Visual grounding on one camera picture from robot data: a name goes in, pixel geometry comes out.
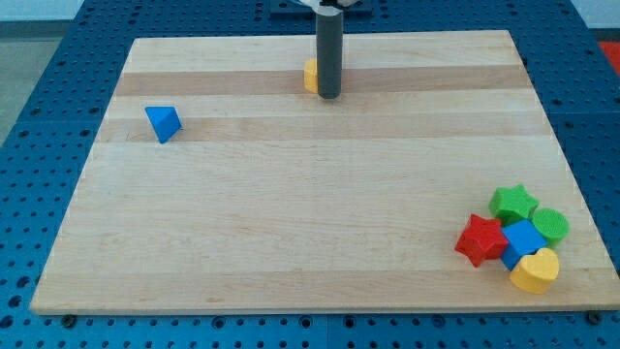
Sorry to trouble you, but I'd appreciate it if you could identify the red star block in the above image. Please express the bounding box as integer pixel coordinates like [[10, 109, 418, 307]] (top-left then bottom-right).
[[454, 214, 509, 268]]

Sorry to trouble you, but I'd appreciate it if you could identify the green star block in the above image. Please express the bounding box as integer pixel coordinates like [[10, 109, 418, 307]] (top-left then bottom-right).
[[488, 184, 540, 227]]

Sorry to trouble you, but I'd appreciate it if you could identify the light wooden board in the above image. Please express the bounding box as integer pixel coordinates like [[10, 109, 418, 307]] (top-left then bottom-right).
[[31, 30, 619, 315]]

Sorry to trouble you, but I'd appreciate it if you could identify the yellow block behind rod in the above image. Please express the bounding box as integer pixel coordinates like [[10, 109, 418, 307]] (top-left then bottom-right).
[[303, 58, 319, 94]]

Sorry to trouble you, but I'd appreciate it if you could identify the grey cylindrical pointer rod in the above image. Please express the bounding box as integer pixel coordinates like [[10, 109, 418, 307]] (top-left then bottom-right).
[[315, 7, 344, 100]]

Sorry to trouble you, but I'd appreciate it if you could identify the blue triangle block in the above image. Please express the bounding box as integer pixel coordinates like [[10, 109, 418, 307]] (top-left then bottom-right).
[[144, 106, 182, 143]]

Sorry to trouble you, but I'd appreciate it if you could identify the blue cube block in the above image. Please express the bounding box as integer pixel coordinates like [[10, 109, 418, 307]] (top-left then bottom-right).
[[500, 219, 547, 270]]

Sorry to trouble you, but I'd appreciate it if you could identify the yellow heart block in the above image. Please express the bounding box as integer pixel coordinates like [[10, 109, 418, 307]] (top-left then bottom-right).
[[510, 247, 560, 295]]

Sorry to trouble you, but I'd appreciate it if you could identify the green cylinder block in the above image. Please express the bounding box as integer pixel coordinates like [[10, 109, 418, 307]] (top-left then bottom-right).
[[532, 208, 570, 248]]

